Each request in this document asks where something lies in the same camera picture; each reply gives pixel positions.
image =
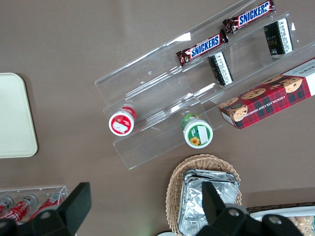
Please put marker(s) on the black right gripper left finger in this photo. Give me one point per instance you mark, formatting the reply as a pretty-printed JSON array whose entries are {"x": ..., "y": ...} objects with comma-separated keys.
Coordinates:
[{"x": 66, "y": 216}]

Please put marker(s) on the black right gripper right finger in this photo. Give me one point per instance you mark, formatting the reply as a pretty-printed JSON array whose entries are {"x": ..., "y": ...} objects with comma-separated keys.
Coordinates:
[{"x": 221, "y": 221}]

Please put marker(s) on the white rectangular snack tray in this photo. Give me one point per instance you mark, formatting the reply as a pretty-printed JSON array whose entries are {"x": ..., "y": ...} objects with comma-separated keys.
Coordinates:
[{"x": 283, "y": 212}]

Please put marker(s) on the oval light wicker basket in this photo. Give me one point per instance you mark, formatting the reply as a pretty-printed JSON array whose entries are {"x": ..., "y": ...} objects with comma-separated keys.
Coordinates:
[{"x": 177, "y": 177}]

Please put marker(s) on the beige rectangular serving tray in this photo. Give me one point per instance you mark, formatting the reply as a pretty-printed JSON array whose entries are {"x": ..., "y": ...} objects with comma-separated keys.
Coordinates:
[{"x": 14, "y": 115}]

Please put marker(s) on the red cola bottle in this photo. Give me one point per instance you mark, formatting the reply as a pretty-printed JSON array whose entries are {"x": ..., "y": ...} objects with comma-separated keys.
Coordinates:
[
  {"x": 21, "y": 209},
  {"x": 5, "y": 202},
  {"x": 49, "y": 202}
]

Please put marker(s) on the clear acrylic bottle rack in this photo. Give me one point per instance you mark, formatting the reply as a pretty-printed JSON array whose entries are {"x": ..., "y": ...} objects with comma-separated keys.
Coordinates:
[{"x": 59, "y": 190}]

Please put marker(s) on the stacked aluminium foil trays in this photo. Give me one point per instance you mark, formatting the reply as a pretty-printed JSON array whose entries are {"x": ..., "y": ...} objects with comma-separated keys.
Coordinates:
[{"x": 194, "y": 196}]

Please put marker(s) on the clear rice cracker pack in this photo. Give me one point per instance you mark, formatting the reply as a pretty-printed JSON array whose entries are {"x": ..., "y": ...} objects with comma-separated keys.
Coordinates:
[{"x": 306, "y": 226}]

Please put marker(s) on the green lid yogurt cup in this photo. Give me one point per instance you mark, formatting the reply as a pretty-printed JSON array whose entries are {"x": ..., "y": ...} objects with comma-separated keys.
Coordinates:
[{"x": 197, "y": 134}]

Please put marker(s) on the red lid yogurt cup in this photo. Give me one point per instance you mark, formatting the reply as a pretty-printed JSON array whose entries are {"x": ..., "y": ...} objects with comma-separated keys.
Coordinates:
[{"x": 121, "y": 123}]

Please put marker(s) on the red tartan cookie box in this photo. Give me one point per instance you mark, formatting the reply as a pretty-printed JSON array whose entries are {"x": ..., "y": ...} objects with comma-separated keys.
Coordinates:
[{"x": 265, "y": 100}]

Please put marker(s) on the clear acrylic stepped stand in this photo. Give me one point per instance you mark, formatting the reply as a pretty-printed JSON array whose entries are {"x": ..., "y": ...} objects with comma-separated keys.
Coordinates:
[
  {"x": 147, "y": 98},
  {"x": 246, "y": 49}
]

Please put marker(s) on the small black white box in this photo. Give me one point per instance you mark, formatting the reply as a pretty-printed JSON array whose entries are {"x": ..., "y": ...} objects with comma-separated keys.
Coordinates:
[
  {"x": 278, "y": 37},
  {"x": 220, "y": 68}
]

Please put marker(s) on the Snickers chocolate bar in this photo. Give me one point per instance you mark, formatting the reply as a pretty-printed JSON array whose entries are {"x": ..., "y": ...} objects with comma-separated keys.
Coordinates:
[
  {"x": 251, "y": 16},
  {"x": 204, "y": 46}
]

